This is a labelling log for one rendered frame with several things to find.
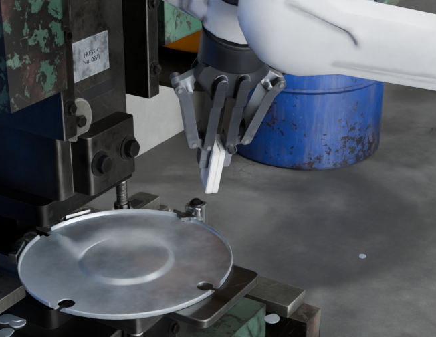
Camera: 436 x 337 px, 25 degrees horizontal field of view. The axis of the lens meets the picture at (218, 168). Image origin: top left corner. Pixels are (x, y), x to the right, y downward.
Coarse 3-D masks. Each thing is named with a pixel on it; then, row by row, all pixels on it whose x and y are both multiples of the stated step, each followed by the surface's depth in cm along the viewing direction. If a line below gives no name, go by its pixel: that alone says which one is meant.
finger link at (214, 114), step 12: (216, 84) 103; (228, 84) 103; (216, 96) 104; (204, 108) 109; (216, 108) 106; (204, 120) 109; (216, 120) 108; (204, 132) 110; (216, 132) 109; (204, 144) 110
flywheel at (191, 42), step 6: (186, 36) 155; (192, 36) 154; (198, 36) 154; (174, 42) 157; (180, 42) 156; (186, 42) 156; (192, 42) 155; (198, 42) 154; (174, 48) 157; (180, 48) 157; (186, 48) 156; (192, 48) 155; (198, 48) 155
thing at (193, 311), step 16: (240, 272) 130; (256, 272) 130; (208, 288) 126; (224, 288) 126; (240, 288) 126; (208, 304) 123; (224, 304) 123; (96, 320) 133; (112, 320) 131; (128, 320) 129; (144, 320) 130; (160, 320) 134; (176, 320) 137; (192, 320) 120; (208, 320) 120; (128, 336) 130; (144, 336) 131; (160, 336) 135; (176, 336) 139
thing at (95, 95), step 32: (96, 0) 122; (96, 32) 123; (96, 64) 124; (96, 96) 126; (0, 128) 126; (96, 128) 125; (128, 128) 129; (0, 160) 128; (32, 160) 125; (64, 160) 123; (96, 160) 124; (128, 160) 130; (32, 192) 127; (64, 192) 125; (96, 192) 125
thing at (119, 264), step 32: (64, 224) 142; (96, 224) 142; (128, 224) 142; (160, 224) 142; (192, 224) 142; (32, 256) 134; (64, 256) 134; (96, 256) 132; (128, 256) 132; (160, 256) 132; (192, 256) 134; (224, 256) 134; (32, 288) 126; (64, 288) 126; (96, 288) 126; (128, 288) 126; (160, 288) 126; (192, 288) 126
